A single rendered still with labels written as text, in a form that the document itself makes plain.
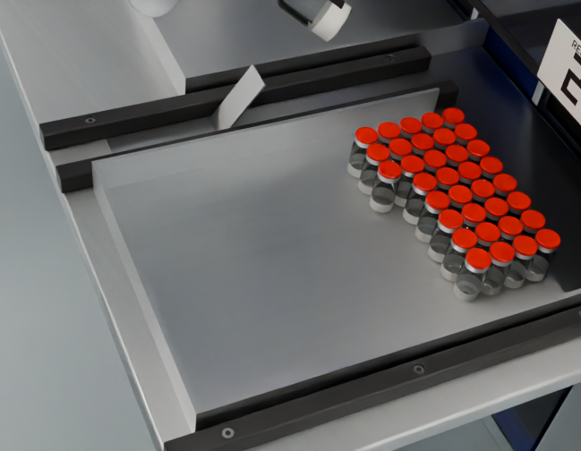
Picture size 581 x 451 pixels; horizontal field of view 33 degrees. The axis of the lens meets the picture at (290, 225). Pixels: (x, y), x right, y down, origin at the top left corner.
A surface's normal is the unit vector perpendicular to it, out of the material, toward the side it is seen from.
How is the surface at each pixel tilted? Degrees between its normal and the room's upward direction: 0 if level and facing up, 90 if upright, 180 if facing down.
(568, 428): 90
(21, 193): 0
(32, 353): 0
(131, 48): 0
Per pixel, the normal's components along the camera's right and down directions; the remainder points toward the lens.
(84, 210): 0.11, -0.66
